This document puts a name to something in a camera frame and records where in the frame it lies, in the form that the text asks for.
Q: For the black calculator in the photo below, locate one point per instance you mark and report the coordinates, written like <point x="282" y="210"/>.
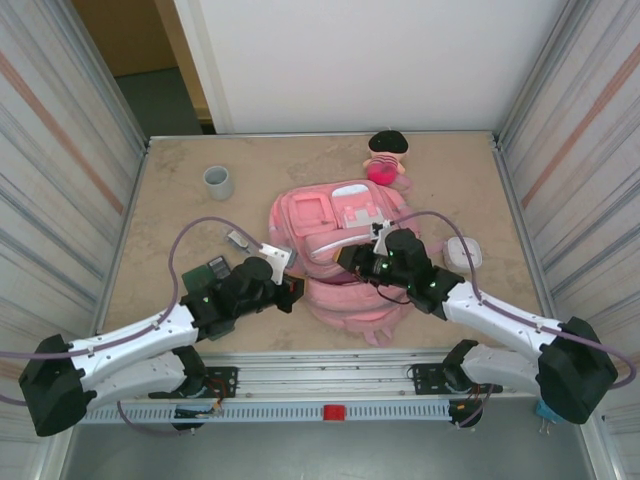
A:
<point x="218" y="267"/>

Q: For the pink backpack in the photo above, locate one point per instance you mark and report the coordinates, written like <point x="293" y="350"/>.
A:
<point x="345" y="305"/>

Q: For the clear plastic stapler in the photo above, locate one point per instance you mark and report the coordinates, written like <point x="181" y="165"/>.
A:
<point x="239" y="241"/>

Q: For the white rounded plastic case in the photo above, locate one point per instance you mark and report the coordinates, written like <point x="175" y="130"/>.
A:
<point x="455" y="257"/>

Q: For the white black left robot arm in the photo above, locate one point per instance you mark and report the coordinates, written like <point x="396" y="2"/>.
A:
<point x="130" y="335"/>

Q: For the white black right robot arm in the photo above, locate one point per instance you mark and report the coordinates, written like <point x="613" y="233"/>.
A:
<point x="500" y="310"/>

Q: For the grey cup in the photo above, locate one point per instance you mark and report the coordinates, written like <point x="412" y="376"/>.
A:
<point x="218" y="187"/>

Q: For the red button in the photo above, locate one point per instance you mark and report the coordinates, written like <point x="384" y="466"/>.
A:
<point x="334" y="413"/>

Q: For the plush doll with black hair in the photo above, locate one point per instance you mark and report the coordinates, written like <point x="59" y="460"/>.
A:
<point x="387" y="142"/>

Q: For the blue binder clip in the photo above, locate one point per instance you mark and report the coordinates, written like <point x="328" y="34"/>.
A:
<point x="542" y="412"/>

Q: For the brown wooden door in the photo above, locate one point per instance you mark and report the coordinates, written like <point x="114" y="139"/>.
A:
<point x="125" y="35"/>

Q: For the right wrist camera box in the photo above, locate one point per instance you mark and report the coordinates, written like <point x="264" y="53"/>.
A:
<point x="380" y="235"/>

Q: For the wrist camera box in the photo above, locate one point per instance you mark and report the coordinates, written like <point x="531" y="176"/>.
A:
<point x="277" y="255"/>
<point x="380" y="235"/>

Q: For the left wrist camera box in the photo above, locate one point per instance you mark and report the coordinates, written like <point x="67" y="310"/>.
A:
<point x="277" y="255"/>

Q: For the aluminium mounting rail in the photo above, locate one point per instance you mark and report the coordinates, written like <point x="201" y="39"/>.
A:
<point x="320" y="375"/>

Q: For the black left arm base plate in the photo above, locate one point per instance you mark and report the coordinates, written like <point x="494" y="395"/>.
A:
<point x="222" y="377"/>

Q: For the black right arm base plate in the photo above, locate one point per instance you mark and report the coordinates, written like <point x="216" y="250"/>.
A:
<point x="425" y="372"/>

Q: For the aluminium frame post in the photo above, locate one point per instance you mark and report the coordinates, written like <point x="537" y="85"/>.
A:
<point x="511" y="120"/>
<point x="131" y="120"/>

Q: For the white door frame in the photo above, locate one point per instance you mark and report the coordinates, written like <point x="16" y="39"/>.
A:
<point x="200" y="50"/>

